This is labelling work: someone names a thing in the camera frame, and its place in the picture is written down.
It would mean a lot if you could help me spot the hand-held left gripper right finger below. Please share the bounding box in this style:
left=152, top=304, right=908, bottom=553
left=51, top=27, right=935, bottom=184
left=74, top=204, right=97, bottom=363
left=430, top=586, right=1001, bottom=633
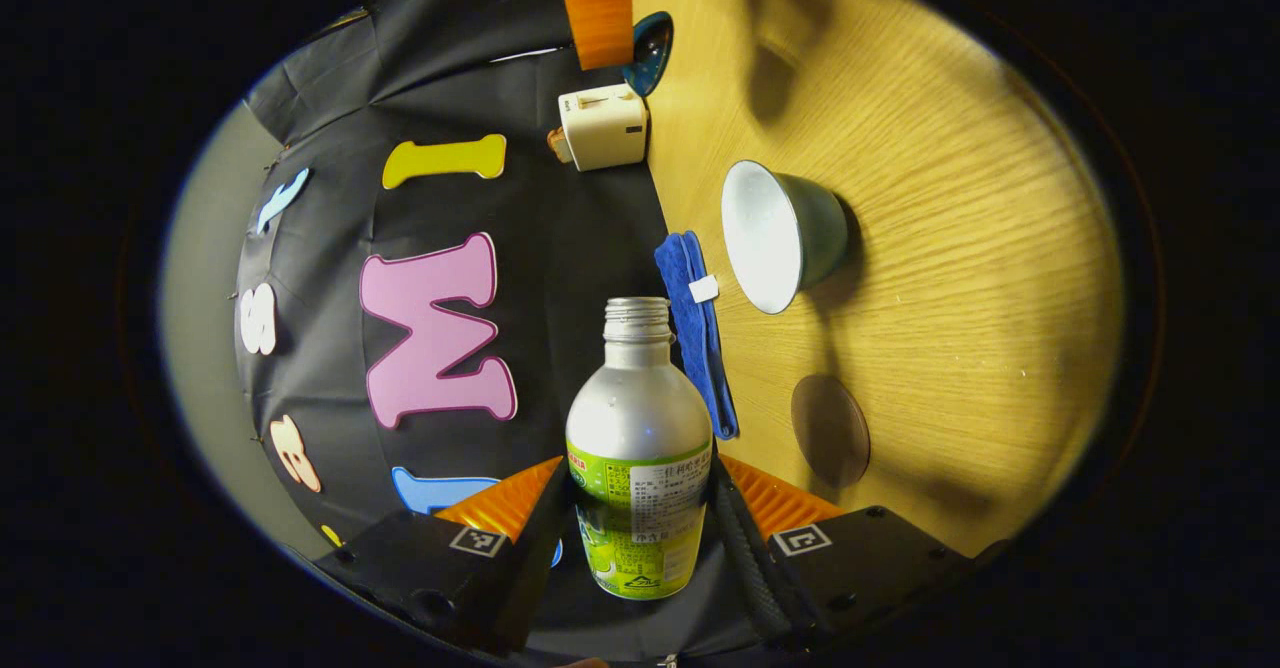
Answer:
left=705, top=453, right=1013, bottom=651

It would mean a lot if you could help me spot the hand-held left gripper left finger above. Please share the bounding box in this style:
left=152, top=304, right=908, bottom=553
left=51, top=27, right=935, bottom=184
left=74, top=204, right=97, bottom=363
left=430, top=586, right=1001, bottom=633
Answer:
left=315, top=455, right=573, bottom=655

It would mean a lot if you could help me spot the teal teacup lid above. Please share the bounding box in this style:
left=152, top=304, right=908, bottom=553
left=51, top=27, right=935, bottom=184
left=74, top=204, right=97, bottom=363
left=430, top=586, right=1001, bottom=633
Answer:
left=620, top=11, right=675, bottom=98

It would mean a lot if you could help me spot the silver green label water bottle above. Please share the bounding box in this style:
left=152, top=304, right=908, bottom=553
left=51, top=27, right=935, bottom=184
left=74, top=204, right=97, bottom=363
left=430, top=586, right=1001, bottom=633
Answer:
left=565, top=296, right=715, bottom=602

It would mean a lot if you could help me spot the teal teacup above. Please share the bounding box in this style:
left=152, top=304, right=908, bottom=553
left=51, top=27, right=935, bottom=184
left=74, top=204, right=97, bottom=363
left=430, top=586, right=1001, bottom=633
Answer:
left=720, top=159, right=851, bottom=316

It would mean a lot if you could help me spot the white toaster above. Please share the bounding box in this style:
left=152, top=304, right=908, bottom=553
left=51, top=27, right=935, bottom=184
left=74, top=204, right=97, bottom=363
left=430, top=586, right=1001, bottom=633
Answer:
left=557, top=84, right=650, bottom=173

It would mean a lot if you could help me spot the blue folded towel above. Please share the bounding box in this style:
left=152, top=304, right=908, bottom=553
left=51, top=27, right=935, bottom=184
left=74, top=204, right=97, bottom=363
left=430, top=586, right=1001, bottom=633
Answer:
left=654, top=231, right=741, bottom=441

